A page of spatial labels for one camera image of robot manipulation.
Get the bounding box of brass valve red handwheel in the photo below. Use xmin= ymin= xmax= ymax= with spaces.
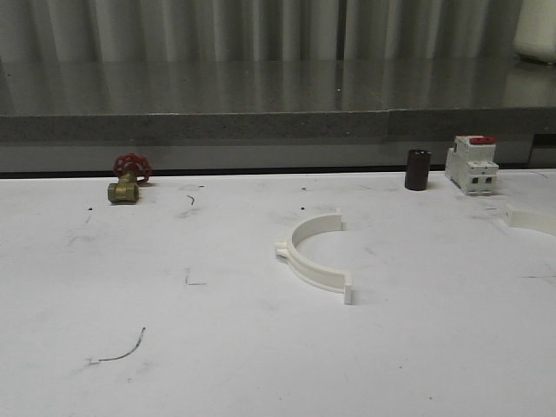
xmin=107 ymin=153 xmax=152 ymax=204

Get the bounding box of grey stone counter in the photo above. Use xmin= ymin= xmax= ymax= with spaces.
xmin=1 ymin=58 xmax=555 ymax=176

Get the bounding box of dark brown cylinder capacitor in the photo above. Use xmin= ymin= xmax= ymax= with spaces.
xmin=405 ymin=149 xmax=432 ymax=191

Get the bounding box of white half-ring pipe clamp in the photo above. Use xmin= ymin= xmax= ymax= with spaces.
xmin=275 ymin=209 xmax=353 ymax=305
xmin=504 ymin=204 xmax=556 ymax=236

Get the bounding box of white container in background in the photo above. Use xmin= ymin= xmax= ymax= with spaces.
xmin=513 ymin=0 xmax=555 ymax=64

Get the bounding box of white circuit breaker red switch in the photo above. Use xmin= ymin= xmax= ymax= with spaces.
xmin=445 ymin=136 xmax=499 ymax=195

